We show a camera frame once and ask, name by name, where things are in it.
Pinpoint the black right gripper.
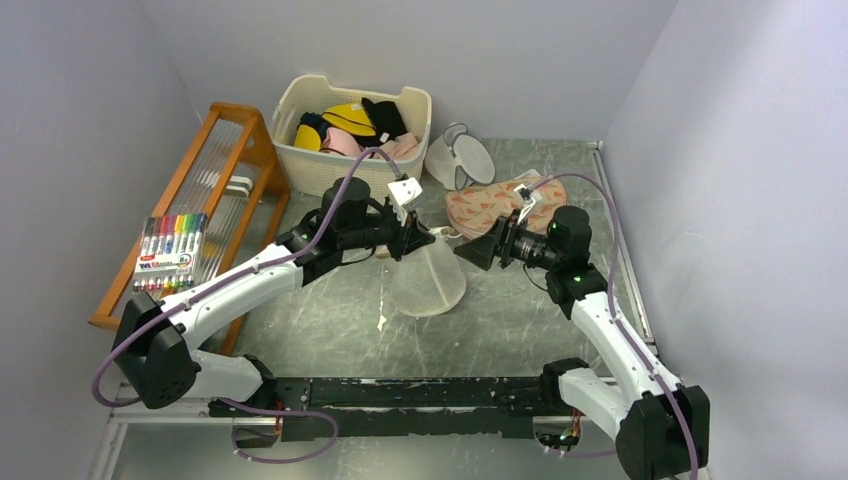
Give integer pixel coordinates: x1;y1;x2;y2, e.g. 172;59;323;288
455;208;561;270

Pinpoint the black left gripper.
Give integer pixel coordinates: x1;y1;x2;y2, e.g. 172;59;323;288
340;203;436;261

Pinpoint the white mesh laundry bag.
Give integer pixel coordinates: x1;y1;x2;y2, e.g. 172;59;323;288
376;226;467;317

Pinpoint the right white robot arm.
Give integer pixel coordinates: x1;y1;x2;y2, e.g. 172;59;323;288
454;206;710;479

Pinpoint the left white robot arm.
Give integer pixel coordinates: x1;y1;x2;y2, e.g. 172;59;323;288
110;177;435;416

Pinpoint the pink floral laundry bag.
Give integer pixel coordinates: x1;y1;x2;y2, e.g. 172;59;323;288
445;176;567;239

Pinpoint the white blue-trimmed mesh bag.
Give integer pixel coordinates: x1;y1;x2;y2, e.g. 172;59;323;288
424;122;496;191

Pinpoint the cream plastic laundry basket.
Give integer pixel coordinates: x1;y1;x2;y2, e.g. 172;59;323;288
270;74;433;208

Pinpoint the pink garment in basket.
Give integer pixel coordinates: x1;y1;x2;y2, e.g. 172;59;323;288
319;127;419;160

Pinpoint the black garment in basket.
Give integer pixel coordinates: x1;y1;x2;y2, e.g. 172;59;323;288
361;98;408;145

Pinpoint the yellow garment in basket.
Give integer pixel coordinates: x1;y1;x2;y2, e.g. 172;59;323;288
292;102;378;157

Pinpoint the coloured marker pen pack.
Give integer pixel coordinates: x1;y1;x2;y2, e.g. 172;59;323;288
131;213;208;293

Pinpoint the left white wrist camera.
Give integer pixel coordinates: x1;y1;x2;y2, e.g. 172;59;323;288
387;177;423;215

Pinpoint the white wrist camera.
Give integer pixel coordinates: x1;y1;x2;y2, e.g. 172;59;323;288
514;184;542;224
387;177;423;215

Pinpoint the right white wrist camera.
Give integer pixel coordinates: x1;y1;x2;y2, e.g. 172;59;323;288
514;184;542;224

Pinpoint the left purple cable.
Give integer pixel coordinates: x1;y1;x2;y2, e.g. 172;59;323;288
91;147;404;409

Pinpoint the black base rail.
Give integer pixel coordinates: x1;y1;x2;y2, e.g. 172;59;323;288
208;377;572;442

